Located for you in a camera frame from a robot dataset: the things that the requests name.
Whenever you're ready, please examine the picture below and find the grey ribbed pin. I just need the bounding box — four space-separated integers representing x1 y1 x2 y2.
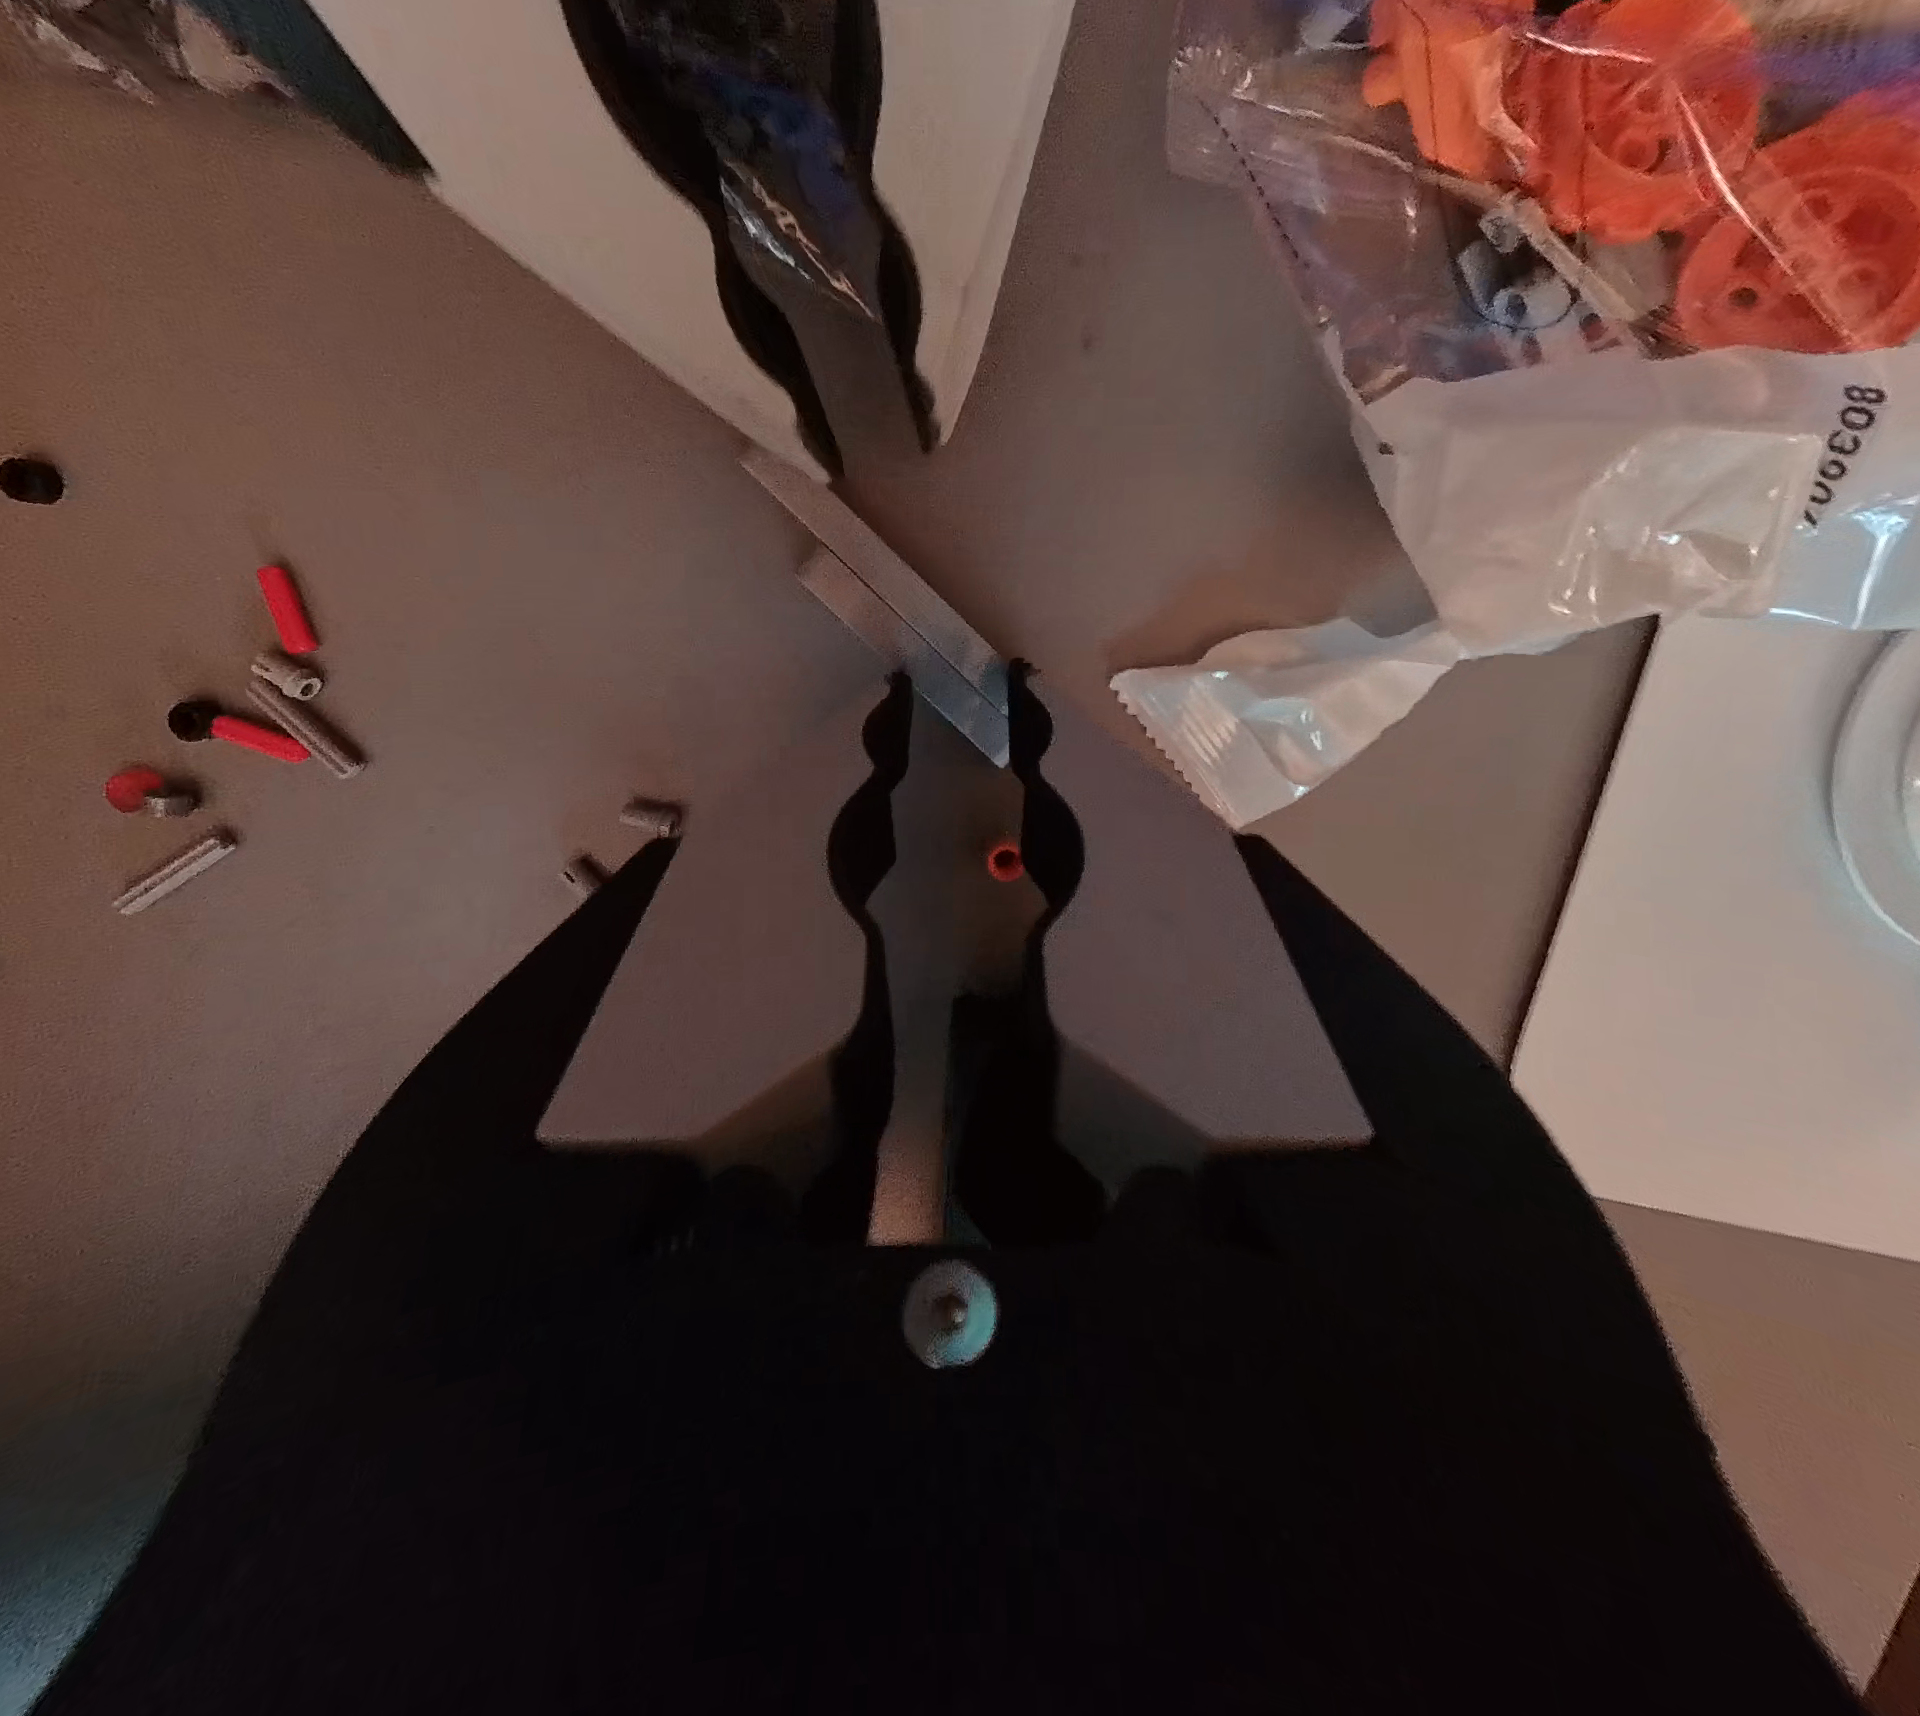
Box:
247 686 367 783

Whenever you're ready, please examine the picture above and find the grey axle rod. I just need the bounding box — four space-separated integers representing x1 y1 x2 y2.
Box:
114 834 239 920

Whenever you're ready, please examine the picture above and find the clear bag of orange gears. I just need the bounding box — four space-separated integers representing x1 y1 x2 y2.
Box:
1167 0 1920 426

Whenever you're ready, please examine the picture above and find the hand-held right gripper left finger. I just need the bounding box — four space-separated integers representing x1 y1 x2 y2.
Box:
538 669 921 1148

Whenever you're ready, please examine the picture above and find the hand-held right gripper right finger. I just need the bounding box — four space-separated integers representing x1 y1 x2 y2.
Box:
1006 657 1378 1148

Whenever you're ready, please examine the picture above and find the grey plastic beam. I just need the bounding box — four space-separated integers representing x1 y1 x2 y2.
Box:
796 549 1006 765
745 446 998 686

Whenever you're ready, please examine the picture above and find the white metal stand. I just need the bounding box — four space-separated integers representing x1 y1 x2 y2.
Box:
1505 613 1920 1268

